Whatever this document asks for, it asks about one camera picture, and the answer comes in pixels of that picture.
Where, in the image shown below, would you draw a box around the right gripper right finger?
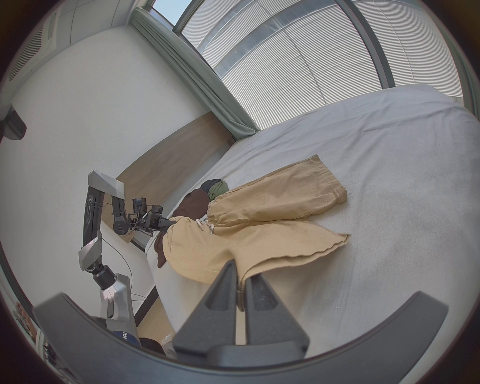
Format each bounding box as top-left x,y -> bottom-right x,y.
244,275 -> 311,352

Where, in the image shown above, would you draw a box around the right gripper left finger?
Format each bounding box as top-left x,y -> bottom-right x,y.
173,259 -> 239,356

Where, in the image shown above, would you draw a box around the tan shorts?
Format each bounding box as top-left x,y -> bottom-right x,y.
162,154 -> 351,313

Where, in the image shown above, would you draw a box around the bed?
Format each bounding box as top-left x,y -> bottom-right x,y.
114,83 -> 480,361

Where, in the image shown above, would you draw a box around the brown garment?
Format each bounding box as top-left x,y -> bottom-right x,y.
155,189 -> 209,269

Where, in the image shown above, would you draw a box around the green garment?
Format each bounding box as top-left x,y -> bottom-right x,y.
208,181 -> 229,200

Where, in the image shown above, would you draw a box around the grey-green curtain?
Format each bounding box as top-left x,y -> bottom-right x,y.
129,7 -> 260,141

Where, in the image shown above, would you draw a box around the white air conditioner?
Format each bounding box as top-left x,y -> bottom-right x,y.
7,9 -> 62,82

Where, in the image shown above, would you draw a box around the window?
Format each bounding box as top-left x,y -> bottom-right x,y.
150,0 -> 464,130

